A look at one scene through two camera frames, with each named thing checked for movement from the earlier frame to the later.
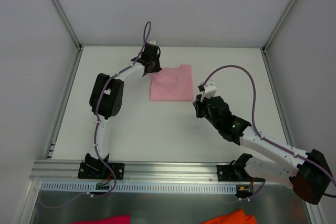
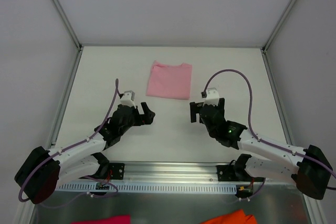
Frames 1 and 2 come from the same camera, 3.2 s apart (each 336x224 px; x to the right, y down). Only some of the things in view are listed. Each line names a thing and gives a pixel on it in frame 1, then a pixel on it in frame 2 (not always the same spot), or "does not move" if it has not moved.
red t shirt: (122, 219) does not move
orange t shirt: (238, 217) does not move
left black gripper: (151, 64) to (140, 116)
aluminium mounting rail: (64, 171) does not move
